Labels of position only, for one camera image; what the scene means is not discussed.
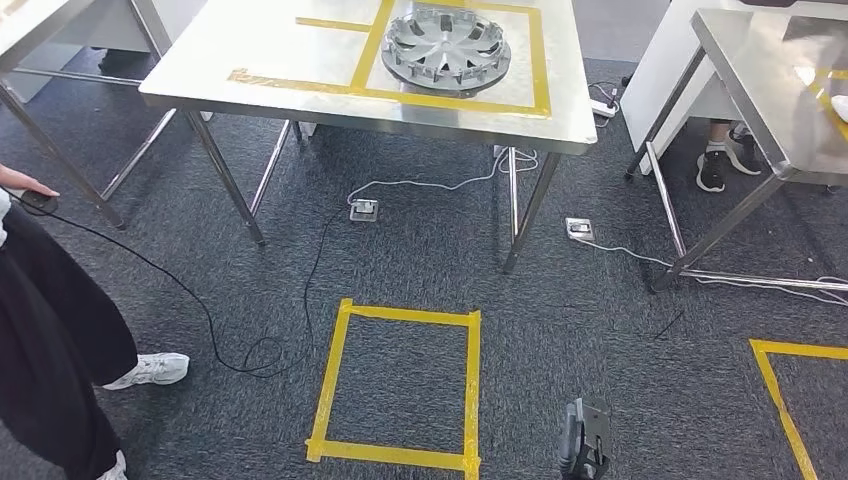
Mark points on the person's hand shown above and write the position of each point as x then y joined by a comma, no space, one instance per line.
23,182

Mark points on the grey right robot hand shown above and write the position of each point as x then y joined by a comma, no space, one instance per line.
586,437

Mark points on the silver wheel hubcap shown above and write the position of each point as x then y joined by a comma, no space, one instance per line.
444,43

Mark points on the steel workbench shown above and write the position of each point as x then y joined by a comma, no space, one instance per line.
265,60
762,73

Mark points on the person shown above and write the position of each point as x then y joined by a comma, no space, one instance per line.
712,172
53,331

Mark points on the steel side table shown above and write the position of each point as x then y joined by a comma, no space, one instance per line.
33,26

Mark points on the steel floor socket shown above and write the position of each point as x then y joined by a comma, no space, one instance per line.
363,210
580,229

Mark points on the yellow floor tape square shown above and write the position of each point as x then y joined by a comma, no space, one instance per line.
329,378
795,348

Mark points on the white desk panel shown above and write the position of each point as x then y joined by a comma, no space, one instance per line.
185,16

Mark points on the white power strip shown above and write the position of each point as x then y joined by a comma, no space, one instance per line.
601,108

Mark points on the yellow table tape outline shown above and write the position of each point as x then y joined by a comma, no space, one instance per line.
372,40

